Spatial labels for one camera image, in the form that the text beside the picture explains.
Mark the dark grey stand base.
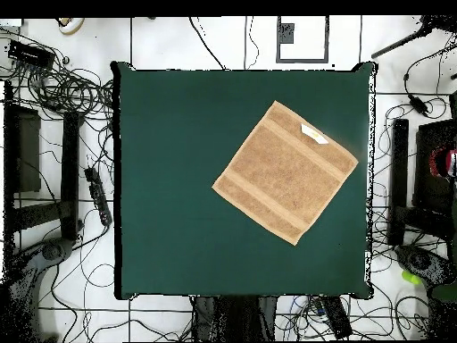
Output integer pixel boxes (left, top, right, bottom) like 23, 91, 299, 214
394, 244, 456, 287
6, 237, 76, 342

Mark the thin black floor cable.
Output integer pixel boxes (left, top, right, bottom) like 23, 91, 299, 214
243, 15, 261, 71

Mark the black tripod pole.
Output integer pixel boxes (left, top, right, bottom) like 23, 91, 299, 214
370, 15, 457, 60

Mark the small bright green object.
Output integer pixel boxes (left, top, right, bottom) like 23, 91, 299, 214
401, 270, 422, 286

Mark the black network switch box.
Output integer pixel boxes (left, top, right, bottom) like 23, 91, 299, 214
7, 39, 56, 70

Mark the black cable tangle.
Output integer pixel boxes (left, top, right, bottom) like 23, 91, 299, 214
0, 28, 115, 124
370, 96, 451, 187

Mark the tan terry towel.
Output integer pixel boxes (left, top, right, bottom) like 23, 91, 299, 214
211, 100, 360, 247

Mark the black power strip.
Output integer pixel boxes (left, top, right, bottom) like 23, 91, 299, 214
84, 166, 113, 227

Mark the grey square floor frame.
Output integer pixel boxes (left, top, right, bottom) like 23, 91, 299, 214
275, 15, 330, 64

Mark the black metal stand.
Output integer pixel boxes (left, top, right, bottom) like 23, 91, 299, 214
386, 117, 457, 247
3, 80, 85, 244

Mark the person's white shoe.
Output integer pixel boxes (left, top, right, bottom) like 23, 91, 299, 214
57, 17, 86, 36

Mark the black rectangular floor box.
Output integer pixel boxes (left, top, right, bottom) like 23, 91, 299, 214
320, 296, 353, 339

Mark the dark green table cloth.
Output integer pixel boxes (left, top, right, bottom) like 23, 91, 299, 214
111, 61, 378, 300

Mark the black power adapter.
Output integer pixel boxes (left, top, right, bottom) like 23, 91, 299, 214
408, 94, 429, 117

